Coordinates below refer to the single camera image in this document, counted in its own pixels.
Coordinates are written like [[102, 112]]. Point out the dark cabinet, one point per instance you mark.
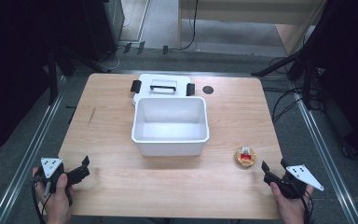
[[104, 28]]

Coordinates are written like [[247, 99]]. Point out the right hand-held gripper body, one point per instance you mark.
[[295, 182]]

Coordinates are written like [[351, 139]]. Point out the person's left hand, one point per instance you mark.
[[57, 202]]

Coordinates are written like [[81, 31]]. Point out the black floor plug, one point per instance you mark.
[[127, 47], [141, 47], [165, 49]]

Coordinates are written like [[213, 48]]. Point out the person's right hand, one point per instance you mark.
[[289, 208]]

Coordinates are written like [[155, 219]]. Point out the black metal tripod stand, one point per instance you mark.
[[306, 62]]

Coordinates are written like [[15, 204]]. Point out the black round table grommet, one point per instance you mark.
[[208, 90]]

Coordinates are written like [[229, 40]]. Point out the white plastic storage box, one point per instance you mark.
[[170, 127]]

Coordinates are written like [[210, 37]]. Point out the light wooden furniture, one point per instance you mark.
[[245, 11]]

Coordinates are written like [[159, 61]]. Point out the dark curtain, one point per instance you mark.
[[351, 77], [9, 68]]

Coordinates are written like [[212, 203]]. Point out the white lid with black latches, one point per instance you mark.
[[164, 81]]

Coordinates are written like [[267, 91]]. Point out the metal floor rail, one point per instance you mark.
[[326, 155], [28, 155]]

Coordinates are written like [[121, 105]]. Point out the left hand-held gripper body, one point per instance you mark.
[[53, 179]]

